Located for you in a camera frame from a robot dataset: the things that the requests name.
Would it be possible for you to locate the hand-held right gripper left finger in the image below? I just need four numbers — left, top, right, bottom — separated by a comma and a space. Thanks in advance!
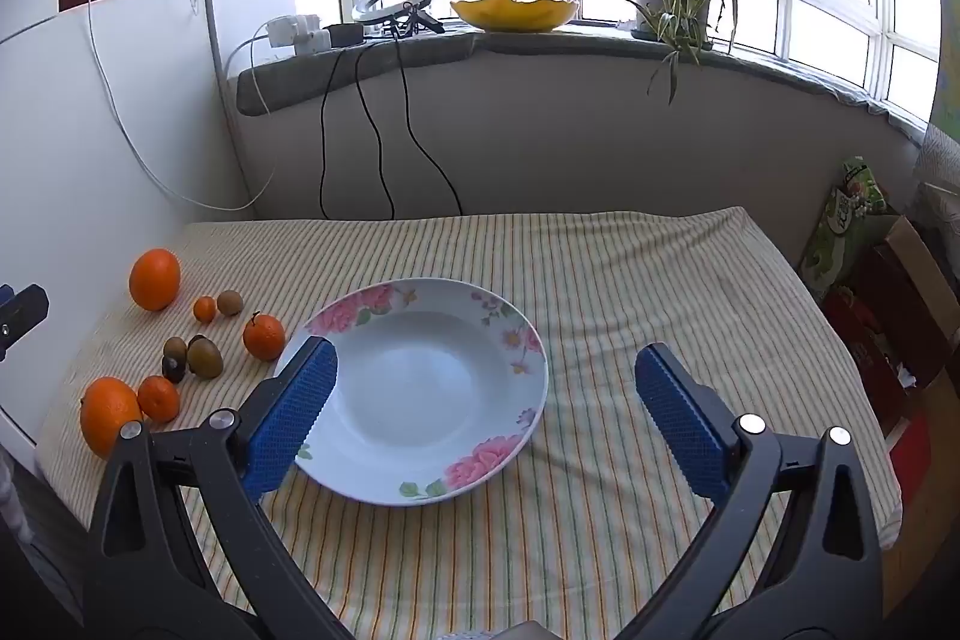
84, 335, 353, 640

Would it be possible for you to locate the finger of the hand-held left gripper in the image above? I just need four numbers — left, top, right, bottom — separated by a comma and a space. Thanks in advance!
0, 284, 50, 365

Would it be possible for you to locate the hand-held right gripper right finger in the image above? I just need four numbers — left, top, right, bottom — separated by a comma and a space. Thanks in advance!
634, 342, 884, 640

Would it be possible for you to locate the mandarin with green stem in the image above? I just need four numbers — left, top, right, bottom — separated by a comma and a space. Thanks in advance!
242, 311, 287, 362

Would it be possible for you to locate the green kiwi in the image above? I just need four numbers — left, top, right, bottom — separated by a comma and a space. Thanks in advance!
187, 338, 224, 379

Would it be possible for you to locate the white floral plate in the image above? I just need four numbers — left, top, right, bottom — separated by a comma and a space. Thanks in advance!
272, 278, 550, 506

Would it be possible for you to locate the large orange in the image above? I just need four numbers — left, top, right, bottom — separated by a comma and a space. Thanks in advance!
80, 377, 143, 459
129, 248, 182, 312

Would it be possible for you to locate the small mandarin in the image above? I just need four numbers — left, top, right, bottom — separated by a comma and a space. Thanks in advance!
137, 375, 181, 424

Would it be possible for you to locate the white appliance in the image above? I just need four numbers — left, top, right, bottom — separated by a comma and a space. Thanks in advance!
0, 0, 257, 470

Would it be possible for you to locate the striped tablecloth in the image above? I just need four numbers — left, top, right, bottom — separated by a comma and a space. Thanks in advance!
34, 206, 901, 640

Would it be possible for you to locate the red box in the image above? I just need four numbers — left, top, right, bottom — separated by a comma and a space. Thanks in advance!
821, 286, 931, 432

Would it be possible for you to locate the green snack bag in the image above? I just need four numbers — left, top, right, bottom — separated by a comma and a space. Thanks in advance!
799, 158, 895, 300

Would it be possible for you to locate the brown cardboard box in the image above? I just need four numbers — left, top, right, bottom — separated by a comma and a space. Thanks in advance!
862, 216, 960, 386

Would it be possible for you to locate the white power strip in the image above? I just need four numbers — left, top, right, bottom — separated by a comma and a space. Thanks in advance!
265, 14, 332, 51

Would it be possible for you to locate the grey windowsill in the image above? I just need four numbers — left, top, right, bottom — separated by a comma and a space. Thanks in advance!
237, 21, 931, 145

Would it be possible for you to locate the yellow wavy bowl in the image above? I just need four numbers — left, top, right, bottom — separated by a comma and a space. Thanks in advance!
450, 0, 581, 33

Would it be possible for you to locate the long white cable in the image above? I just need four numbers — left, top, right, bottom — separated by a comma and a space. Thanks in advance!
86, 0, 277, 212

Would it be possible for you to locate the black cable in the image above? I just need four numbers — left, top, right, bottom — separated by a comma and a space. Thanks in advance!
394, 31, 464, 216
354, 44, 397, 219
319, 46, 347, 219

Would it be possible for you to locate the ring light on tripod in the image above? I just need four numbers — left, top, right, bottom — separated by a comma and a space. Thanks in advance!
352, 0, 449, 39

